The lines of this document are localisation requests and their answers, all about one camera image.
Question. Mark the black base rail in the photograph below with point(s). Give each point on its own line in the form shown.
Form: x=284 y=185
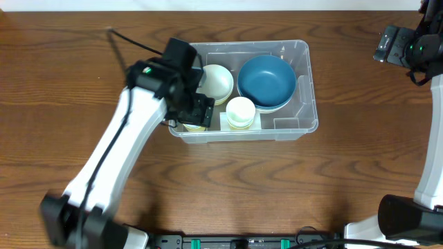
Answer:
x=308 y=239

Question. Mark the yellow cup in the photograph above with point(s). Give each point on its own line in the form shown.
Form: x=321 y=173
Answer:
x=195 y=130
x=244 y=127

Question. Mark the light grey small bowl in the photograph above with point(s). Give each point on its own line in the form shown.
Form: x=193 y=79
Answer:
x=226 y=96

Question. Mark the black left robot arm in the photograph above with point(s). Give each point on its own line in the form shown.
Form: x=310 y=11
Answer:
x=83 y=216

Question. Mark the beige large bowl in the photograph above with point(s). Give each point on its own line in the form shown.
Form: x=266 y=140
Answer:
x=268 y=110

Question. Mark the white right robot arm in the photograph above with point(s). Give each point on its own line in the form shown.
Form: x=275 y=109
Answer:
x=403 y=222

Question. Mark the cream white cup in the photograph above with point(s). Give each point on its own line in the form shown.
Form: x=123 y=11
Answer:
x=240 y=109

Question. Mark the clear plastic storage bin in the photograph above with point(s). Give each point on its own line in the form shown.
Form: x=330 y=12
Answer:
x=296 y=119

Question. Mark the light blue cup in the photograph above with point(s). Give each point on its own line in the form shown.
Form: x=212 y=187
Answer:
x=193 y=127

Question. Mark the white small bowl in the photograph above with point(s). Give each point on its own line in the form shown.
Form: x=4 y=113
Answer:
x=216 y=82

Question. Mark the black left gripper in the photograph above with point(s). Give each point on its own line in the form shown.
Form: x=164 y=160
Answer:
x=195 y=113

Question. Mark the green cup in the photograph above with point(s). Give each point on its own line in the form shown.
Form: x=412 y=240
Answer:
x=239 y=123

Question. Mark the yellow small bowl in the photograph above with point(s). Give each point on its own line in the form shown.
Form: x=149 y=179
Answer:
x=220 y=102

